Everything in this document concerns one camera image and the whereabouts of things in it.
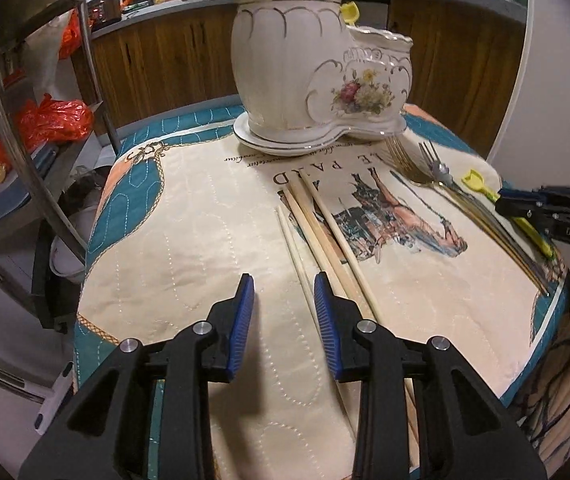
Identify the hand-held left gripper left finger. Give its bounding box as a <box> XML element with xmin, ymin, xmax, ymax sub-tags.
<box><xmin>19</xmin><ymin>273</ymin><xmax>256</xmax><ymax>480</ymax></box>

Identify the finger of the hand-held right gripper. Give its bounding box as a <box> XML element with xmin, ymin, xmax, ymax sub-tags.
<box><xmin>498</xmin><ymin>185</ymin><xmax>570</xmax><ymax>211</ymax></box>
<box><xmin>494</xmin><ymin>200</ymin><xmax>570</xmax><ymax>249</ymax></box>

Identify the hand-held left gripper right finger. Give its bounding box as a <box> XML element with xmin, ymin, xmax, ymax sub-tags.
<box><xmin>313</xmin><ymin>272</ymin><xmax>548</xmax><ymax>480</ymax></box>

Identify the yellow plastic spoon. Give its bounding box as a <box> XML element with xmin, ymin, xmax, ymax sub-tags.
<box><xmin>340</xmin><ymin>2</ymin><xmax>362</xmax><ymax>27</ymax></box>
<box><xmin>461</xmin><ymin>169</ymin><xmax>554</xmax><ymax>260</ymax></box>

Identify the wooden chopstick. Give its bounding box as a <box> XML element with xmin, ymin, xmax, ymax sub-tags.
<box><xmin>290</xmin><ymin>178</ymin><xmax>374</xmax><ymax>322</ymax></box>
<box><xmin>298</xmin><ymin>168</ymin><xmax>384</xmax><ymax>323</ymax></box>
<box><xmin>285</xmin><ymin>189</ymin><xmax>366</xmax><ymax>322</ymax></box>
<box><xmin>275</xmin><ymin>206</ymin><xmax>318</xmax><ymax>316</ymax></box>

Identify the silver metal fork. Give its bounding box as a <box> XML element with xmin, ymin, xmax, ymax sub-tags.
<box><xmin>419</xmin><ymin>140</ymin><xmax>543</xmax><ymax>283</ymax></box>

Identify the white floral ceramic utensil holder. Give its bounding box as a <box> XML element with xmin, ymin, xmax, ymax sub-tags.
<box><xmin>230</xmin><ymin>0</ymin><xmax>414</xmax><ymax>143</ymax></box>

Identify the gold metal fork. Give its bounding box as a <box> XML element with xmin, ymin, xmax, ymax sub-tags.
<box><xmin>386</xmin><ymin>136</ymin><xmax>550</xmax><ymax>296</ymax></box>

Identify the printed quilted tablecloth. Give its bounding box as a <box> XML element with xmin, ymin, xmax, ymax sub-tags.
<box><xmin>72</xmin><ymin>100</ymin><xmax>570</xmax><ymax>480</ymax></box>

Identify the white gold-rimmed saucer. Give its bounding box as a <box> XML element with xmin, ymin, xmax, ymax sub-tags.
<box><xmin>233</xmin><ymin>110</ymin><xmax>408</xmax><ymax>156</ymax></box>

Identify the white metal pot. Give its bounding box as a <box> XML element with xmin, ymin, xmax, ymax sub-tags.
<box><xmin>49</xmin><ymin>236</ymin><xmax>88</xmax><ymax>282</ymax></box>

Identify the blue flat board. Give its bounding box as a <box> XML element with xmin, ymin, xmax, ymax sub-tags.
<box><xmin>0</xmin><ymin>146</ymin><xmax>60</xmax><ymax>242</ymax></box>

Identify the wooden base kitchen cabinet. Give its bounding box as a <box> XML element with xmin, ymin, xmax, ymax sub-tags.
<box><xmin>71</xmin><ymin>0</ymin><xmax>526</xmax><ymax>157</ymax></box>

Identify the large red plastic bag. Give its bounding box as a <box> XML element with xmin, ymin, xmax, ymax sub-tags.
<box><xmin>0</xmin><ymin>93</ymin><xmax>96</xmax><ymax>172</ymax></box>

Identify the grey kitchen countertop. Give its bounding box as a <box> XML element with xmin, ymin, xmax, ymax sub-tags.
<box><xmin>90</xmin><ymin>0</ymin><xmax>530</xmax><ymax>36</ymax></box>

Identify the small red plastic bag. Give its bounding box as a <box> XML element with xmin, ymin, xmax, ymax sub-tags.
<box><xmin>58</xmin><ymin>0</ymin><xmax>86</xmax><ymax>61</ymax></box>

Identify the brown clay pot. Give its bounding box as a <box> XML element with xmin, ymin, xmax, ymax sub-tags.
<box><xmin>95</xmin><ymin>0</ymin><xmax>122</xmax><ymax>27</ymax></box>

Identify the clear plastic bag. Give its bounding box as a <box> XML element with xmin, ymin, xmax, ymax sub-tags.
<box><xmin>25</xmin><ymin>7</ymin><xmax>74</xmax><ymax>68</ymax></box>

